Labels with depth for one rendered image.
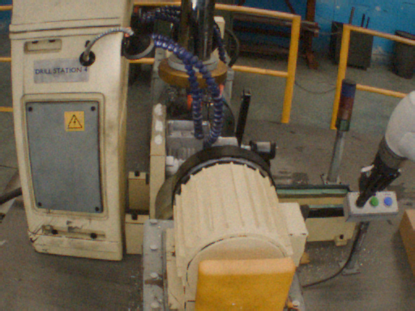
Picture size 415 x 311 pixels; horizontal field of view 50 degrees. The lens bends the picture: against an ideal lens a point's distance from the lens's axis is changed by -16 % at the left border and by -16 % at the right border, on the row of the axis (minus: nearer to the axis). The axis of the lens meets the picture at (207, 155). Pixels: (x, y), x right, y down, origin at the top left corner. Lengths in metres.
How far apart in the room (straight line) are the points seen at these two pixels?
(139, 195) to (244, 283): 1.02
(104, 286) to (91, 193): 0.27
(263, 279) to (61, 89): 0.73
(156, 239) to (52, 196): 0.45
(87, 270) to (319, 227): 0.73
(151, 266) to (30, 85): 0.55
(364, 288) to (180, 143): 0.70
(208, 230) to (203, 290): 0.10
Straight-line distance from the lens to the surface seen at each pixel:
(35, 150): 1.29
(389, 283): 1.55
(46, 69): 1.19
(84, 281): 1.41
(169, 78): 1.29
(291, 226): 0.80
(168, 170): 1.41
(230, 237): 0.71
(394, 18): 6.67
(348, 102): 1.80
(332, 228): 1.62
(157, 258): 0.95
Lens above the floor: 1.78
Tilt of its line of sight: 29 degrees down
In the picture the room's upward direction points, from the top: 5 degrees clockwise
